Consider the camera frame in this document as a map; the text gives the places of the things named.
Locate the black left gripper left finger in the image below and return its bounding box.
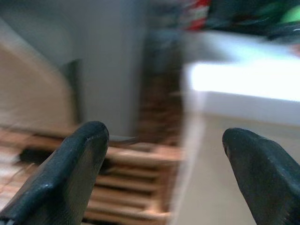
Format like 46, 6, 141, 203
0, 120, 110, 225

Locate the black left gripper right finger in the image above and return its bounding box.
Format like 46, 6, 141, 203
222, 127, 300, 225

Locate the red printed snack bag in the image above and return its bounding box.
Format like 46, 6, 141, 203
182, 0, 211, 31

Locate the white kitchen cabinet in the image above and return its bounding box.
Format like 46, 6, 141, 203
168, 103, 300, 225

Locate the wooden slatted rack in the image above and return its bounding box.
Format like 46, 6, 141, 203
0, 30, 188, 225

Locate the black green snack packet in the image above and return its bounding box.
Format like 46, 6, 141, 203
206, 0, 300, 40

